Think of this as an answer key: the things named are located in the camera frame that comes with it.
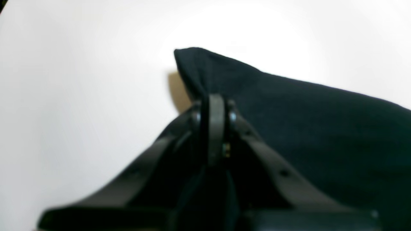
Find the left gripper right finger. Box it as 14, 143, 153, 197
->
226, 100, 382, 231

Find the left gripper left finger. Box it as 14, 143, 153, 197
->
38, 95, 225, 231

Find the black printed t-shirt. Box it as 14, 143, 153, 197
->
174, 48, 411, 231

